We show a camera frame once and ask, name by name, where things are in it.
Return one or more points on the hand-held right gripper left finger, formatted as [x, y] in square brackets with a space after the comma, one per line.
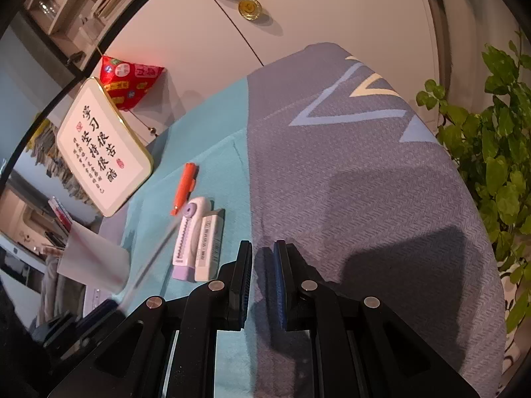
[246, 282]

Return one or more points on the red printed hanging bag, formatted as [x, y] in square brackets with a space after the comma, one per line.
[130, 81]

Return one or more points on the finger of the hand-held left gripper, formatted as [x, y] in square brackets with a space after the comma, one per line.
[101, 313]

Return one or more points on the orange marker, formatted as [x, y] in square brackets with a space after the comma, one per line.
[186, 186]

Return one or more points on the clear pen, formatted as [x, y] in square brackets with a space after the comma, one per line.
[159, 253]

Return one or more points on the purple white correction tape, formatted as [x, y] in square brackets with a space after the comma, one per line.
[188, 236]

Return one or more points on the tall stack of books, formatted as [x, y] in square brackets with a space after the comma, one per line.
[62, 182]

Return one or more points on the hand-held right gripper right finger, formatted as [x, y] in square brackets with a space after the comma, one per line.
[282, 286]

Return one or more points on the clear glass jar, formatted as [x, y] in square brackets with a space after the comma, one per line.
[48, 9]

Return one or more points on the framed calligraphy sign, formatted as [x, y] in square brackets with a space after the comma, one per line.
[103, 149]

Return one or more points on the white pen cup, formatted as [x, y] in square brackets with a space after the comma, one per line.
[93, 259]

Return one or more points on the white eraser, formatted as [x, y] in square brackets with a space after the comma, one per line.
[209, 244]

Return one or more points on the white plant pot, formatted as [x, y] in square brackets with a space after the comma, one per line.
[512, 352]

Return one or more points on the green leafy plant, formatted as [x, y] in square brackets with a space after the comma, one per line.
[498, 166]

